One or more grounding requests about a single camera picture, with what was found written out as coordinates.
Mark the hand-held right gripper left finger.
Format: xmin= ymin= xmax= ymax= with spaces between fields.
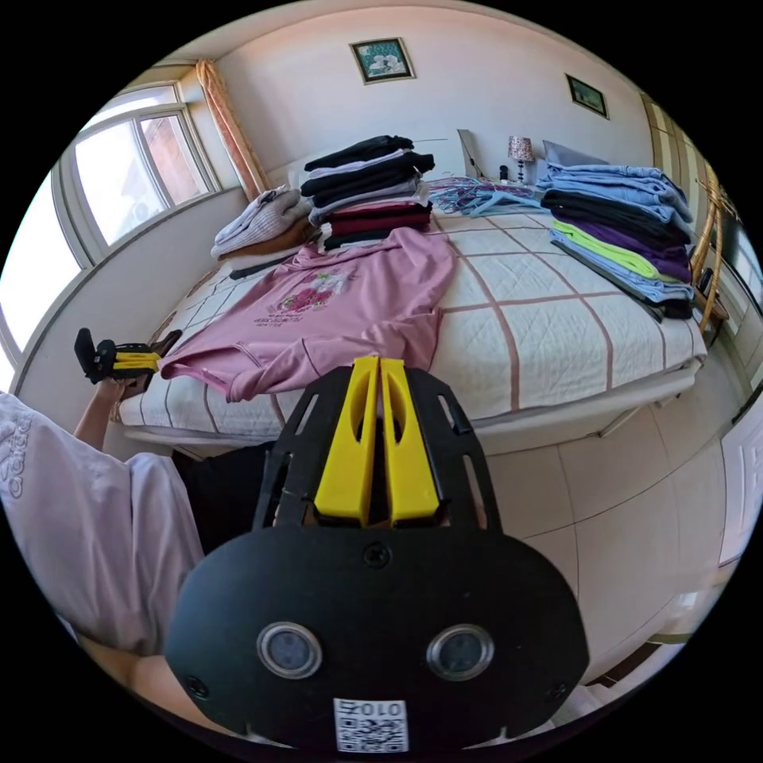
xmin=314 ymin=356 xmax=380 ymax=529

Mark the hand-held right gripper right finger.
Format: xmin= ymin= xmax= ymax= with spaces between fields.
xmin=381 ymin=357 xmax=442 ymax=529

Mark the pink floral short sleeve shirt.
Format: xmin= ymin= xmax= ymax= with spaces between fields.
xmin=159 ymin=228 xmax=459 ymax=402

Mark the person's right forearm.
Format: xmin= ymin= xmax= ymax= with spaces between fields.
xmin=77 ymin=634 xmax=251 ymax=745

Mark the person's left forearm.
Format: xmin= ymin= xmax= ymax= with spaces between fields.
xmin=72 ymin=394 xmax=124 ymax=452

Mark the person's left hand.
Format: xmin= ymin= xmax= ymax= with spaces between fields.
xmin=94 ymin=372 xmax=148 ymax=410

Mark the person's body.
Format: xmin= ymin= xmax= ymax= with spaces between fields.
xmin=0 ymin=390 xmax=206 ymax=658

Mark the window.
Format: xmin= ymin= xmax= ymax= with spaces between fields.
xmin=0 ymin=82 xmax=219 ymax=365

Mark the pile of grey and brown clothes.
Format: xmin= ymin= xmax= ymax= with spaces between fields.
xmin=211 ymin=185 xmax=312 ymax=261

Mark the bed with checked quilt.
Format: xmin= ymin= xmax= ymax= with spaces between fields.
xmin=110 ymin=166 xmax=711 ymax=457

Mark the orange curtain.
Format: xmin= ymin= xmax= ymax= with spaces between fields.
xmin=195 ymin=58 xmax=270 ymax=203

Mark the pile of dark and red clothes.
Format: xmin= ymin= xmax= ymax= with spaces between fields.
xmin=300 ymin=135 xmax=437 ymax=252

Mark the heap of clothes hangers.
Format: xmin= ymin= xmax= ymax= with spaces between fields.
xmin=425 ymin=174 xmax=548 ymax=217

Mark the pile of blue and purple clothes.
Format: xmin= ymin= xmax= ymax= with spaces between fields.
xmin=535 ymin=159 xmax=697 ymax=323

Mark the table lamp with patterned shade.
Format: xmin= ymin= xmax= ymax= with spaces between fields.
xmin=507 ymin=135 xmax=535 ymax=184

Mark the grey pillow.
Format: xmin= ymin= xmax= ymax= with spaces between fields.
xmin=540 ymin=139 xmax=611 ymax=169

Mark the rattan chair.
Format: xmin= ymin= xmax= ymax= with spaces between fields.
xmin=690 ymin=172 xmax=743 ymax=350

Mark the framed flower picture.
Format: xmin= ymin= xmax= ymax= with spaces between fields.
xmin=349 ymin=37 xmax=416 ymax=86

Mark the small dark framed picture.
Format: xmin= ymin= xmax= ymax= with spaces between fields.
xmin=564 ymin=73 xmax=610 ymax=120

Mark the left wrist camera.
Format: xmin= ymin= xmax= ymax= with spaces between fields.
xmin=73 ymin=327 xmax=98 ymax=382

